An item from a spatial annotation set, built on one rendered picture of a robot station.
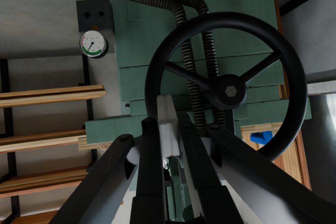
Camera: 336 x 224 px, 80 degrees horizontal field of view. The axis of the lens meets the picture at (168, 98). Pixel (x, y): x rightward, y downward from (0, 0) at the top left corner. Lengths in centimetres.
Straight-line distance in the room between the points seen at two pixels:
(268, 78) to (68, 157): 284
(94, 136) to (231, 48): 43
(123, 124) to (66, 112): 256
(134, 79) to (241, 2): 35
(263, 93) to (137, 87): 33
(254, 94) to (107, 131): 40
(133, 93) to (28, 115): 277
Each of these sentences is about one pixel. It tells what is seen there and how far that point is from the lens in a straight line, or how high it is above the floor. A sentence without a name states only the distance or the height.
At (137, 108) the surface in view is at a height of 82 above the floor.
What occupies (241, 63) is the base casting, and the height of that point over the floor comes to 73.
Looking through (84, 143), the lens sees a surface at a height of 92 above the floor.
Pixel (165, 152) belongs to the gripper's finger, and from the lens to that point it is 16.
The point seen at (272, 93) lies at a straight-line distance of 61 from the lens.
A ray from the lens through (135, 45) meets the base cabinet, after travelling 56.
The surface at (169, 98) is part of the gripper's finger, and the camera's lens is 20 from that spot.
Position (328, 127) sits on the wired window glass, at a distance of 217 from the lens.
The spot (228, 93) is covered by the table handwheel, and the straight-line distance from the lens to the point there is 35.
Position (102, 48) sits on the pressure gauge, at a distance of 51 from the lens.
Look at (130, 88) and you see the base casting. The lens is 54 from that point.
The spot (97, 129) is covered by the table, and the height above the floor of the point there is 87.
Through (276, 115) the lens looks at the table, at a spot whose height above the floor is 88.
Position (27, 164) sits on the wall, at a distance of 332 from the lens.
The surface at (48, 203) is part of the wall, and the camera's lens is 337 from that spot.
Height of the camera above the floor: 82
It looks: 2 degrees down
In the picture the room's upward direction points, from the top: 174 degrees clockwise
